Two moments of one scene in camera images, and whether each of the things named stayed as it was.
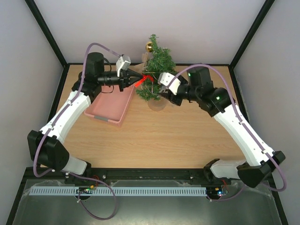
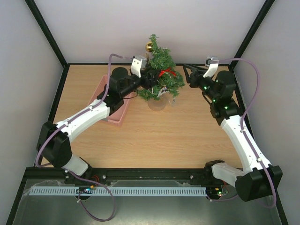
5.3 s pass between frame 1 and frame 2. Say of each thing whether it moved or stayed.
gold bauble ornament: stayed
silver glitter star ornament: stayed
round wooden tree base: stayed
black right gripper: moved
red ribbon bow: moved
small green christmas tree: stayed
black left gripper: moved
